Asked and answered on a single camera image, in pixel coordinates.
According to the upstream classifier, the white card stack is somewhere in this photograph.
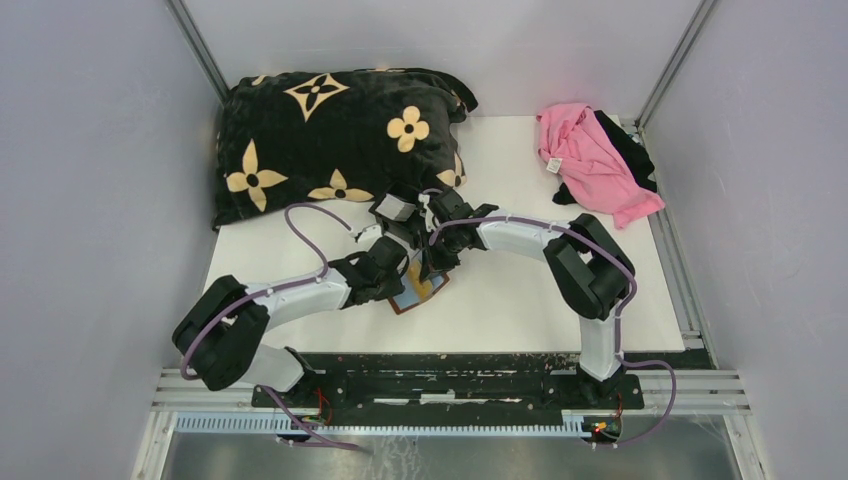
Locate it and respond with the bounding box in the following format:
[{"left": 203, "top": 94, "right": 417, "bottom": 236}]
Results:
[{"left": 372, "top": 194, "right": 416, "bottom": 222}]

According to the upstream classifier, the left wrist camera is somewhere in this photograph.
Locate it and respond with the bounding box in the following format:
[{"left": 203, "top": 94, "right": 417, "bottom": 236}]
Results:
[{"left": 355, "top": 224, "right": 383, "bottom": 249}]

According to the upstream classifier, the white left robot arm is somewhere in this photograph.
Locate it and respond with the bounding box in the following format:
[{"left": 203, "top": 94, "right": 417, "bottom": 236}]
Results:
[{"left": 171, "top": 237, "right": 409, "bottom": 407}]

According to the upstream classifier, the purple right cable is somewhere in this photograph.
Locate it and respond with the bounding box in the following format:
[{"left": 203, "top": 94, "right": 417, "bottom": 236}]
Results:
[{"left": 418, "top": 188, "right": 678, "bottom": 449}]

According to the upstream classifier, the white slotted cable duct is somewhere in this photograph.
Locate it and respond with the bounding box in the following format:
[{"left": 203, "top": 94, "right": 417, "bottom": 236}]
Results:
[{"left": 174, "top": 412, "right": 590, "bottom": 439}]

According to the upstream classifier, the brown leather card holder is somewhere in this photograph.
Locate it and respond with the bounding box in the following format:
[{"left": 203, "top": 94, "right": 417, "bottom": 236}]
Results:
[{"left": 388, "top": 260, "right": 450, "bottom": 315}]

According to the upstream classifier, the yellow card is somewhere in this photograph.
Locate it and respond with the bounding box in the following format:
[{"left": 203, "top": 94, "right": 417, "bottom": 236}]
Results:
[{"left": 406, "top": 262, "right": 435, "bottom": 298}]

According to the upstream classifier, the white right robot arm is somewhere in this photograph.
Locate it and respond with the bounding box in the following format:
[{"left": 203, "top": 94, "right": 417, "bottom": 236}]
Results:
[{"left": 419, "top": 189, "right": 637, "bottom": 408}]

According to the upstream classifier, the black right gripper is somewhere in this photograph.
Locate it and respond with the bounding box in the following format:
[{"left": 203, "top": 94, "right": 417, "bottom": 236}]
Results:
[{"left": 419, "top": 225, "right": 462, "bottom": 282}]

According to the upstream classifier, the black cloth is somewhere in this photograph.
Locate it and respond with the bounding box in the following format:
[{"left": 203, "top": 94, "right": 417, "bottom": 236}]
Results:
[{"left": 548, "top": 107, "right": 657, "bottom": 205}]

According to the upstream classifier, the pink cloth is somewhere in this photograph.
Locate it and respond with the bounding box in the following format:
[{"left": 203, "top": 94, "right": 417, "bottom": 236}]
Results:
[{"left": 536, "top": 103, "right": 665, "bottom": 229}]

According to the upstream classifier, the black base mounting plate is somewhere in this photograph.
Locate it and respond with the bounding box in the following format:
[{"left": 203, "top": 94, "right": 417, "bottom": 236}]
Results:
[{"left": 279, "top": 352, "right": 710, "bottom": 427}]

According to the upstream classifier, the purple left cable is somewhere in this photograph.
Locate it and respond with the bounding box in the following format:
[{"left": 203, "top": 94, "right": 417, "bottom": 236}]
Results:
[{"left": 178, "top": 201, "right": 366, "bottom": 452}]

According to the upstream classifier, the black floral plush pillow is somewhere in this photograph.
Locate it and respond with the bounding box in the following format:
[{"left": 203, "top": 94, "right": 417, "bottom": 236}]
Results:
[{"left": 211, "top": 68, "right": 479, "bottom": 228}]

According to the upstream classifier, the purple cable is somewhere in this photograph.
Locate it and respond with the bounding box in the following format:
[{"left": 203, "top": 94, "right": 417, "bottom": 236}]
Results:
[
  {"left": 418, "top": 188, "right": 678, "bottom": 449},
  {"left": 178, "top": 201, "right": 366, "bottom": 452}
]

